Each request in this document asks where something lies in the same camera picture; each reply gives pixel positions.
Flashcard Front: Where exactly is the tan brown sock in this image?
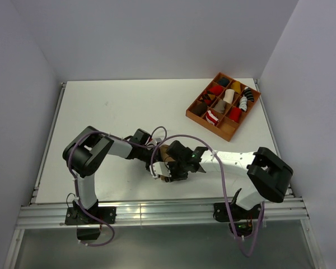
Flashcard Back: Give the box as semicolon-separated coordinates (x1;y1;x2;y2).
160;145;175;183

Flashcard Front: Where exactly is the red white striped sock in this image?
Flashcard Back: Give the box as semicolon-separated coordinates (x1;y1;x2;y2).
205;110;220;126

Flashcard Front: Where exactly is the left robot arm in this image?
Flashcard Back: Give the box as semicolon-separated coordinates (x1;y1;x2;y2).
62;126;152;224

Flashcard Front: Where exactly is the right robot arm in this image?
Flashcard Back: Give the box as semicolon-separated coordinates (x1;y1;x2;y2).
166;141;293;220

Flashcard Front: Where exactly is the dark brown rolled sock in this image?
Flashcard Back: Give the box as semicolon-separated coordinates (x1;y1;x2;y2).
190;102;208;117

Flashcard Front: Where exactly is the orange divided sock tray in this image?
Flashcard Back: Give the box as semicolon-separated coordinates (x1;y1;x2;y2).
185;72;260;141

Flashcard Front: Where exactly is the grey brown rolled sock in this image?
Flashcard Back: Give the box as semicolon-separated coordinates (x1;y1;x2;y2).
213;99;227;114

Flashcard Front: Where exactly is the argyle patterned rolled sock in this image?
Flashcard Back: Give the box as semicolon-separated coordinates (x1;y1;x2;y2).
199;92;216;106

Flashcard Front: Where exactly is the red rolled sock lower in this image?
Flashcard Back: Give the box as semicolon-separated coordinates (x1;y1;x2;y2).
228;107;242;123

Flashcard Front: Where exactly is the red rolled sock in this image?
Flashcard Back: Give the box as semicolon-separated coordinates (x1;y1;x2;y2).
228;107;242;123
209;85;224;96

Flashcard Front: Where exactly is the red rolled sock upper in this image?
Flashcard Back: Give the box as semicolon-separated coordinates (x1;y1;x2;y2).
209;85;224;96

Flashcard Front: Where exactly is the cream rolled sock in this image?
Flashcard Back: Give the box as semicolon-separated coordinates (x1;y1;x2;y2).
223;89;235;104

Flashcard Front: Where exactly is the white grey striped sock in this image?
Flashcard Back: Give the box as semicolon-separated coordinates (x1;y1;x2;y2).
239;96;248;112

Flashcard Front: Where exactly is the dark teal rolled sock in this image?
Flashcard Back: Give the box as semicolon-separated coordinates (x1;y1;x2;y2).
217;77;231;88

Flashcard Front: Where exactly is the yellow rolled sock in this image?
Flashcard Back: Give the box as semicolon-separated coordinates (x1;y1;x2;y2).
231;81;241;94

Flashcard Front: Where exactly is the black white striped sock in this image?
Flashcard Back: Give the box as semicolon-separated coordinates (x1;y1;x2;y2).
244;87;255;103

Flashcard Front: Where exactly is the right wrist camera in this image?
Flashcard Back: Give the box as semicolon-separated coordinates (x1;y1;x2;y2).
150;161;171;179

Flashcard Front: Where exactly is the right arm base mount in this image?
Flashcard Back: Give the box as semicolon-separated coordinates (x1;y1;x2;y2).
213;201;262;237

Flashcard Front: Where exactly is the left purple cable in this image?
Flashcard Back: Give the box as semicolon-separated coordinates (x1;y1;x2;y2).
67;126;168;247

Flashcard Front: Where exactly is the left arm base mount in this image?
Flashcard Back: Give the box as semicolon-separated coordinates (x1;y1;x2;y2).
64;203;116;243

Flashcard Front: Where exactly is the right aluminium side rail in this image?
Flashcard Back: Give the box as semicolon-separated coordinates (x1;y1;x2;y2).
253;78;293;197

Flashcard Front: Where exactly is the aluminium side rail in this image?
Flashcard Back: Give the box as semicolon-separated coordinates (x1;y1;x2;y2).
29;82;67;206
253;78;293;197

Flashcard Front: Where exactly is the aluminium front rail frame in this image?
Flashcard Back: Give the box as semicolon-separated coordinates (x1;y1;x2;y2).
16;197;309;229

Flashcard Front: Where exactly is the left aluminium side rail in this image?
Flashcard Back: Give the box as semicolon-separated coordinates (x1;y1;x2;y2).
29;82;67;206

